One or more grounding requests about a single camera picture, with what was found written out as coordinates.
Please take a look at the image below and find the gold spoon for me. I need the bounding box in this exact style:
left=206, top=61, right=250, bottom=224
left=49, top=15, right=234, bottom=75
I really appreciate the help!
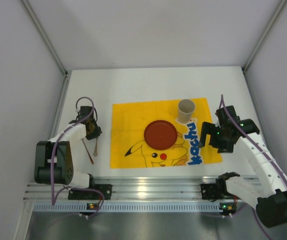
left=93, top=138, right=98, bottom=157

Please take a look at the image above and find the beige paper cup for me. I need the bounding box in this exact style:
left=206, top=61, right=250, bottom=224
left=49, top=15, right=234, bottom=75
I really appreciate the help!
left=177, top=99, right=196, bottom=124

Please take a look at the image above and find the yellow pikachu cloth placemat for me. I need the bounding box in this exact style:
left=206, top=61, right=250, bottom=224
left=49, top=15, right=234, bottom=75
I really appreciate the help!
left=110, top=98, right=222, bottom=169

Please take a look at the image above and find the red round plate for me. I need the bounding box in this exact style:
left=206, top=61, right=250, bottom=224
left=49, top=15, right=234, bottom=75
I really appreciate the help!
left=143, top=120, right=178, bottom=150

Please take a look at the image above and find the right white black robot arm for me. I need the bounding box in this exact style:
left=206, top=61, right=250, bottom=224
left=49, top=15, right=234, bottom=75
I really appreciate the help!
left=198, top=105, right=287, bottom=228

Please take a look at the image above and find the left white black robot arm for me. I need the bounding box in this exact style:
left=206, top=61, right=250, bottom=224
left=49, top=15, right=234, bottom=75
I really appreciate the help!
left=34, top=106, right=102, bottom=189

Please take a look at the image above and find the gold fork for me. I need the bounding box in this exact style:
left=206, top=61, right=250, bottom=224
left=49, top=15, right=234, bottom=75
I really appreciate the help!
left=82, top=139, right=94, bottom=165

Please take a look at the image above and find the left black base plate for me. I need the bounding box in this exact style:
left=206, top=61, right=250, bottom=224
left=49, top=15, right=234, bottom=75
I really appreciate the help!
left=68, top=184, right=113, bottom=201

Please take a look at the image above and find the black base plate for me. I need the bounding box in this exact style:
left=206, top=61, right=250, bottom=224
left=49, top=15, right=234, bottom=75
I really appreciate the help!
left=68, top=184, right=113, bottom=201
left=200, top=183, right=245, bottom=202

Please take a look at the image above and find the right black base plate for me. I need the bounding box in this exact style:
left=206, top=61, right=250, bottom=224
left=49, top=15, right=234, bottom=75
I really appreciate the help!
left=200, top=183, right=245, bottom=202

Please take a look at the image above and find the aluminium mounting rail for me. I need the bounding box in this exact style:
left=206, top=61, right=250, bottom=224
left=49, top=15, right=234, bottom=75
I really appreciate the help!
left=23, top=176, right=287, bottom=201

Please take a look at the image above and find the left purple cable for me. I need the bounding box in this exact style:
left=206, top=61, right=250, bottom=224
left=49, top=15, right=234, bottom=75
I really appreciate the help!
left=50, top=96, right=106, bottom=218

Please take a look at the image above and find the purple cable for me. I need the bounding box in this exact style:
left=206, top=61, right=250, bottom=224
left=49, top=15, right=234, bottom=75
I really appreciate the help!
left=50, top=96, right=106, bottom=218
left=219, top=94, right=287, bottom=240

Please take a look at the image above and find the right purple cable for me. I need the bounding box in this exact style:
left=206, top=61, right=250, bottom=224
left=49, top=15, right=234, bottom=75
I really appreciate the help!
left=219, top=94, right=287, bottom=240

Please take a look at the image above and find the perforated cable duct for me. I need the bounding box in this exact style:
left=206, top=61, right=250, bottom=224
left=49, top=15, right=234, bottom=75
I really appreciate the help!
left=33, top=201, right=237, bottom=213

